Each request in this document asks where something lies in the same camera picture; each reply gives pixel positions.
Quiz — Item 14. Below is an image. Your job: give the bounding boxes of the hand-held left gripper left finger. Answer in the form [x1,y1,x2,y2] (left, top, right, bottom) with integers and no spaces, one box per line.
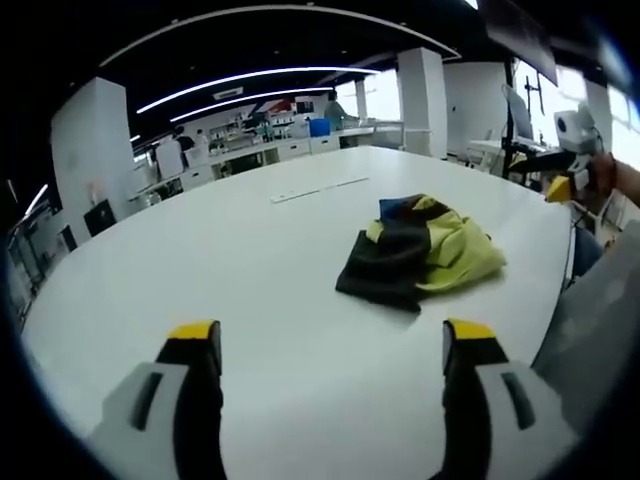
[87,319,224,480]

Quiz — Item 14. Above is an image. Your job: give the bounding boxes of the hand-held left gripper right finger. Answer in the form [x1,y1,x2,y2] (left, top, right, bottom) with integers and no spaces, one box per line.
[441,318,581,480]

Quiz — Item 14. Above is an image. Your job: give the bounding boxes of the yellow-green and black garment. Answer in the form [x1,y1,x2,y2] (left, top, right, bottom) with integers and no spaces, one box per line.
[334,193,508,314]

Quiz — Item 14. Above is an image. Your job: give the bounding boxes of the person's right hand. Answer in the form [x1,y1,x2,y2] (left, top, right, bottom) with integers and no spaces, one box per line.
[589,151,620,197]

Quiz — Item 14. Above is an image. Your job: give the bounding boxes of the white computer monitor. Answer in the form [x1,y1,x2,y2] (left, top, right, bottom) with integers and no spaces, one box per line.
[501,83,536,142]

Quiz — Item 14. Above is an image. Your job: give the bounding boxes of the black monitor stand pole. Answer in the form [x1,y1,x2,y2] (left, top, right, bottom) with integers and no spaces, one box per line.
[503,58,517,177]

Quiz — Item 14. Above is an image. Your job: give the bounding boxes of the white side desk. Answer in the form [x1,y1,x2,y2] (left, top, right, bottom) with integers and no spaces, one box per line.
[467,138,511,174]

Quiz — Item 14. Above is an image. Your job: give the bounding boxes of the person's blue trouser leg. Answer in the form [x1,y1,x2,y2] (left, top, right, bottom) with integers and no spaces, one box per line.
[571,225,606,279]

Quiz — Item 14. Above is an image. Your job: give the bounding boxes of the person's grey top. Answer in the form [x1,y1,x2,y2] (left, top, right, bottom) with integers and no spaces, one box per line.
[529,218,640,454]

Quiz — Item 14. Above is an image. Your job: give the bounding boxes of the black office chair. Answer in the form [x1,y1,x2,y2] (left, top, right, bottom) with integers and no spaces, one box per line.
[83,198,119,238]

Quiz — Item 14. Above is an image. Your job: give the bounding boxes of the white cabinet counter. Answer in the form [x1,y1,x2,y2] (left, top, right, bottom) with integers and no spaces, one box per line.
[130,119,405,204]

